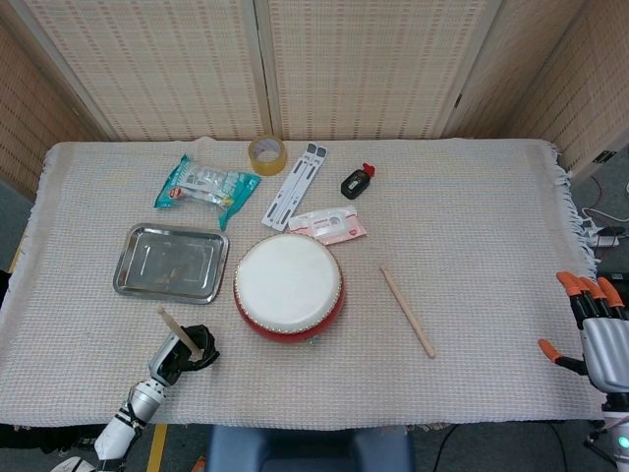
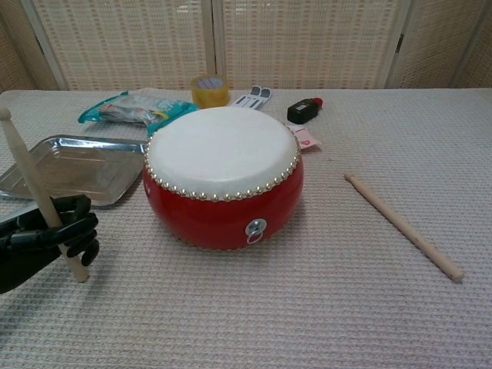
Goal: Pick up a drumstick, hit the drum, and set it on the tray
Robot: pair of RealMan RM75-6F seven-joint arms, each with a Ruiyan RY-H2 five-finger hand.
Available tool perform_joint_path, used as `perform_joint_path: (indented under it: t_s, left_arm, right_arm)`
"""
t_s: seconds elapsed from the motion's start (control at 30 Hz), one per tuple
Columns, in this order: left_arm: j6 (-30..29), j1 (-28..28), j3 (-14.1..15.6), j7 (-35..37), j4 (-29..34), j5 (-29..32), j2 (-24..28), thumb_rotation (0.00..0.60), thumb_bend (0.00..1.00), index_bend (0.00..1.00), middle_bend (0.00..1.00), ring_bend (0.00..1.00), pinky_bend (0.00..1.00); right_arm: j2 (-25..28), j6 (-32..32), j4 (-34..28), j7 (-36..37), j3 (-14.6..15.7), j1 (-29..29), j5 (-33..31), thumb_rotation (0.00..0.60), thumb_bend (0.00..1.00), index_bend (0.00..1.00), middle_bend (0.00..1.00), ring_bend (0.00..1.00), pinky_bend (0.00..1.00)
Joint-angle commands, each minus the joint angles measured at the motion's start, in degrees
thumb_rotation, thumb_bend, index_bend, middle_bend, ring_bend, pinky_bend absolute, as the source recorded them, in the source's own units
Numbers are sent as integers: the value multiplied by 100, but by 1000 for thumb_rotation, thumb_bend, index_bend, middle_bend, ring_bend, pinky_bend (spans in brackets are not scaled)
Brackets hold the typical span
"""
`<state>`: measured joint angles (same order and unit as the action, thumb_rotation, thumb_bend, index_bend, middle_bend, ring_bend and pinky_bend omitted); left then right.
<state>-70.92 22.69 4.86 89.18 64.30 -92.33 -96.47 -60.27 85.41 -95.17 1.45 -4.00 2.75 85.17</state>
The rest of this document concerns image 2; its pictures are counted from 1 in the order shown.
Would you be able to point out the left silver black-fingered robot hand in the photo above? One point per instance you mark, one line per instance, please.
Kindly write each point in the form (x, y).
(30, 246)

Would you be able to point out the wooden drumstick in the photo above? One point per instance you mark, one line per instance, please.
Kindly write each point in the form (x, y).
(403, 227)
(27, 165)

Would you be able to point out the stainless steel tray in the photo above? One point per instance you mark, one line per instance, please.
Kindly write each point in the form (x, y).
(84, 169)

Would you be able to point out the red drum with white skin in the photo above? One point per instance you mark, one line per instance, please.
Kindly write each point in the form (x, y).
(223, 153)

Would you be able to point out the teal snack packet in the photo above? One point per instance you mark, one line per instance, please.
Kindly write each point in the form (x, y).
(130, 111)

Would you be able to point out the bamboo folding screen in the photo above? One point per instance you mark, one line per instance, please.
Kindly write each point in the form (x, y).
(123, 42)

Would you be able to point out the yellowish packing tape roll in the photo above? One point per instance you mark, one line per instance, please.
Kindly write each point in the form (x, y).
(209, 98)

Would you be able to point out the white folding stand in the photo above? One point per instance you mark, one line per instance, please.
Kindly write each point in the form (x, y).
(250, 100)

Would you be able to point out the pink wet wipes pack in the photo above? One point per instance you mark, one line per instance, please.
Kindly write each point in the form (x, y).
(307, 140)

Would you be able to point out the black bottle with red cap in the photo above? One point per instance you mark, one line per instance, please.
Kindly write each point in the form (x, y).
(301, 112)

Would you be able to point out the white woven tablecloth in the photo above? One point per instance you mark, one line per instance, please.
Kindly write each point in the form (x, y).
(346, 326)

